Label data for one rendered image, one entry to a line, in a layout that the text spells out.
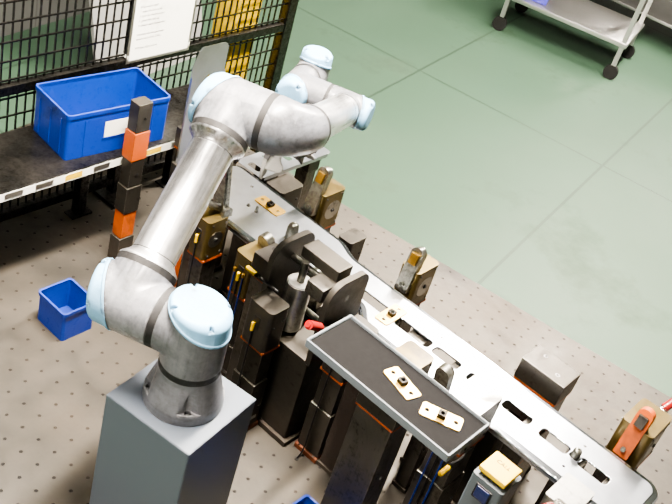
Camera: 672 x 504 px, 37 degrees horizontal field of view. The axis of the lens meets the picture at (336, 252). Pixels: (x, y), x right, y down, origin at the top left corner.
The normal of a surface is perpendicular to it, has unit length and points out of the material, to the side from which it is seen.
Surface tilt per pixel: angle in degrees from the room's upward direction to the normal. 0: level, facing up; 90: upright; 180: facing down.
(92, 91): 90
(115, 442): 90
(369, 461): 90
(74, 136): 90
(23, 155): 0
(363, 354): 0
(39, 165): 0
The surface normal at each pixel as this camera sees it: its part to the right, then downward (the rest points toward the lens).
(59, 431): 0.24, -0.78
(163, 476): -0.54, 0.39
